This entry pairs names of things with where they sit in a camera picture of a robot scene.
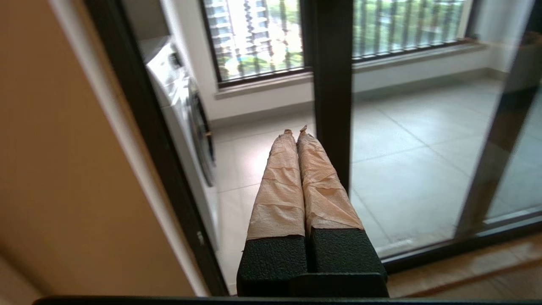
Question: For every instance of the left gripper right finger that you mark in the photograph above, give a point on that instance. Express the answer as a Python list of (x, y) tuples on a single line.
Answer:
[(326, 195)]

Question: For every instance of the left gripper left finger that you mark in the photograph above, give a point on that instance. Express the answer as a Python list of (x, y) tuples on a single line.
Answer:
[(279, 199)]

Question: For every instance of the dark-framed sliding glass door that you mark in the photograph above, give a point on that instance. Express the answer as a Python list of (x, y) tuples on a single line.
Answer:
[(144, 127)]

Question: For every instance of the long black balcony railing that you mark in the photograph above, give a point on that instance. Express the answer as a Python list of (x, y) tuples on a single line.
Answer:
[(381, 29)]

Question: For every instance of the dark brown sliding glass door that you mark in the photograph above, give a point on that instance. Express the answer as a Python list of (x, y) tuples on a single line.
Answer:
[(332, 84)]

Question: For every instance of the long grey stone sill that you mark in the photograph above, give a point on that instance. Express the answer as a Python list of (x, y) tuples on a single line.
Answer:
[(262, 84)]

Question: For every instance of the dark brown fixed glass door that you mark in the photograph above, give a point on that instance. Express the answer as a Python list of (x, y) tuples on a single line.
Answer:
[(499, 135)]

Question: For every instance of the white front-load washing machine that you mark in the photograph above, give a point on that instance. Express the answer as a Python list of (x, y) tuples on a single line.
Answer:
[(182, 110)]

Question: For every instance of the black balcony window frame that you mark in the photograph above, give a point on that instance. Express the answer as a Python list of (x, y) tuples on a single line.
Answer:
[(211, 51)]

